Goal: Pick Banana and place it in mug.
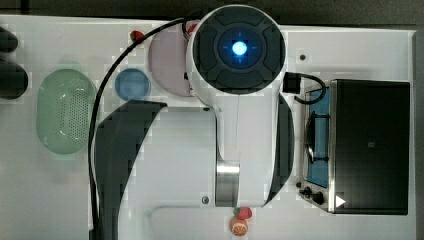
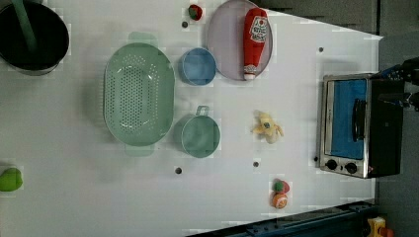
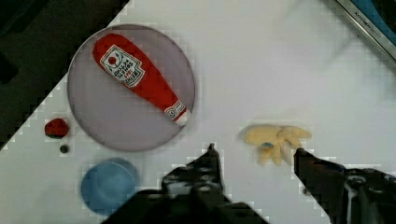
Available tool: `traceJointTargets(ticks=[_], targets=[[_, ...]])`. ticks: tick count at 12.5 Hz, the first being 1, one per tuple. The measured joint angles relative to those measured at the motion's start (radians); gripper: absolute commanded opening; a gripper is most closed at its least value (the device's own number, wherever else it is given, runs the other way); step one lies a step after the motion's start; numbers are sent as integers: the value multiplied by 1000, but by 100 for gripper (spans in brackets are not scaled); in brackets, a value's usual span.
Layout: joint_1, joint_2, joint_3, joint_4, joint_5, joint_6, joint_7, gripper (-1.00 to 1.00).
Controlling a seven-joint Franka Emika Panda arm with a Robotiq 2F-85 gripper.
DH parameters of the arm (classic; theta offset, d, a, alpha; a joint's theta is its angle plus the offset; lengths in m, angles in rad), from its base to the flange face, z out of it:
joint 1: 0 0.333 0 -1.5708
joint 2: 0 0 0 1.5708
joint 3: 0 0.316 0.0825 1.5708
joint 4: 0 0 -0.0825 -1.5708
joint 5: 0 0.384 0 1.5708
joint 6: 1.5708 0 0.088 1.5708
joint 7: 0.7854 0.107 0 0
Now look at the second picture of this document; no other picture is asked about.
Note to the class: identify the yellow plush banana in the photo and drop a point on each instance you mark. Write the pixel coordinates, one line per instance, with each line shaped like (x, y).
(267, 128)

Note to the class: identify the green mug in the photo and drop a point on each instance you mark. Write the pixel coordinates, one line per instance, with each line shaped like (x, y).
(200, 134)

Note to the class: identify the blue bowl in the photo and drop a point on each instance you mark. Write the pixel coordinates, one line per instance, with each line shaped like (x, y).
(197, 67)

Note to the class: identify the green perforated colander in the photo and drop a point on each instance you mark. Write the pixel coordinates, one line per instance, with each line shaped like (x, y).
(139, 85)

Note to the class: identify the red plush tomato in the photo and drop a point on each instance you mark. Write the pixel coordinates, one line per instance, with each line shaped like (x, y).
(281, 187)

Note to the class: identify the orange plush ball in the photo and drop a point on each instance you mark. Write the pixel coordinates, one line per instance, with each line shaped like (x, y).
(279, 201)

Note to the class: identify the red plush ketchup bottle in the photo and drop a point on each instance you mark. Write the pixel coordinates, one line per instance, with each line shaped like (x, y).
(254, 38)

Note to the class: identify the black pot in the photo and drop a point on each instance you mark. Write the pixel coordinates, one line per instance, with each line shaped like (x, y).
(51, 34)

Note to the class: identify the yellow toy figure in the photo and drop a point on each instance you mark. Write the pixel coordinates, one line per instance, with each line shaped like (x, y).
(378, 228)

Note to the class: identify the green plush pepper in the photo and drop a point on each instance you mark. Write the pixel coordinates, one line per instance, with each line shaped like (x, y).
(11, 180)

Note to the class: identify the green spatula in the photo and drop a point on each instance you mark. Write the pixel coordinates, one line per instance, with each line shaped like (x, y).
(25, 24)

